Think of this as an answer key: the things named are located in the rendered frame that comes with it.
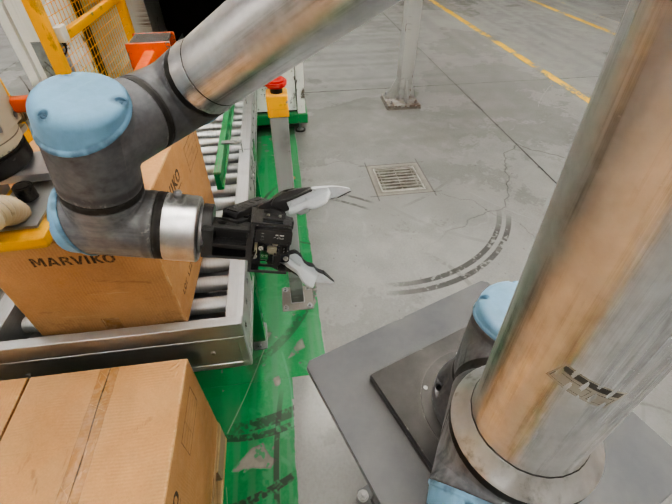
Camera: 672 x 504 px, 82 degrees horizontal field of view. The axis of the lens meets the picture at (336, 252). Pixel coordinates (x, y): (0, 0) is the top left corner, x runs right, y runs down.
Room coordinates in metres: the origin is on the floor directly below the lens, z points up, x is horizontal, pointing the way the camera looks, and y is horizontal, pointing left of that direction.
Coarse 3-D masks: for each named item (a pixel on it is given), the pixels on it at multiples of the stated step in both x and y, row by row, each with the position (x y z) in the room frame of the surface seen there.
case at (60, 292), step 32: (160, 160) 0.91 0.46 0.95; (192, 160) 1.14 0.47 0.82; (192, 192) 1.05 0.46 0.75; (0, 256) 0.64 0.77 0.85; (32, 256) 0.65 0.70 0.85; (64, 256) 0.66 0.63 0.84; (96, 256) 0.66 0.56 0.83; (32, 288) 0.64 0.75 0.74; (64, 288) 0.65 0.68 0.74; (96, 288) 0.66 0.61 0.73; (128, 288) 0.67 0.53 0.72; (160, 288) 0.67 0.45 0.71; (192, 288) 0.79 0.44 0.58; (32, 320) 0.64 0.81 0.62; (64, 320) 0.65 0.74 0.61; (96, 320) 0.65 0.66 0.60; (128, 320) 0.66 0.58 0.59; (160, 320) 0.67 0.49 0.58
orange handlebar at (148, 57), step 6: (144, 54) 0.83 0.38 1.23; (150, 54) 0.83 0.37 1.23; (144, 60) 0.80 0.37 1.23; (150, 60) 0.81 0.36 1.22; (138, 66) 0.76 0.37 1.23; (144, 66) 0.76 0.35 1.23; (12, 96) 0.62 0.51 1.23; (18, 96) 0.62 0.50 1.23; (24, 96) 0.62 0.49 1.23; (12, 102) 0.60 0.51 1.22; (18, 102) 0.61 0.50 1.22; (24, 102) 0.61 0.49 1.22; (18, 108) 0.60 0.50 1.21; (24, 108) 0.61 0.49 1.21
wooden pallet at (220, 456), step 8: (216, 440) 0.51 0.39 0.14; (224, 440) 0.55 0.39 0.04; (216, 448) 0.49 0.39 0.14; (224, 448) 0.53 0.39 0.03; (216, 456) 0.47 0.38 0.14; (224, 456) 0.51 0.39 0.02; (216, 464) 0.45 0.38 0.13; (224, 464) 0.48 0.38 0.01; (216, 472) 0.43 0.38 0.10; (224, 472) 0.46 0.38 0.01; (216, 480) 0.43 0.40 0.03; (216, 488) 0.41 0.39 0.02; (216, 496) 0.39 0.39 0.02
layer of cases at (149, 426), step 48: (0, 384) 0.50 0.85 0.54; (48, 384) 0.50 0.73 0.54; (96, 384) 0.50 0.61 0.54; (144, 384) 0.50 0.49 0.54; (192, 384) 0.53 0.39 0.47; (0, 432) 0.38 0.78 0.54; (48, 432) 0.38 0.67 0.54; (96, 432) 0.38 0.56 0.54; (144, 432) 0.38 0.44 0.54; (192, 432) 0.43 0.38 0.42; (0, 480) 0.28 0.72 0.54; (48, 480) 0.28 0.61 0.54; (96, 480) 0.28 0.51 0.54; (144, 480) 0.28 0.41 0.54; (192, 480) 0.33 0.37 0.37
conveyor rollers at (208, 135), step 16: (240, 112) 2.18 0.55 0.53; (208, 128) 1.98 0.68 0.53; (240, 128) 1.94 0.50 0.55; (208, 144) 1.80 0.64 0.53; (208, 160) 1.63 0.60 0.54; (208, 176) 1.47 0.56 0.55; (224, 192) 1.37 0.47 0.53; (208, 272) 0.93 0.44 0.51; (208, 288) 0.83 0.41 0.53; (224, 288) 0.84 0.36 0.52; (192, 304) 0.75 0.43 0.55; (208, 304) 0.76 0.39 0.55; (224, 304) 0.76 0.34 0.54
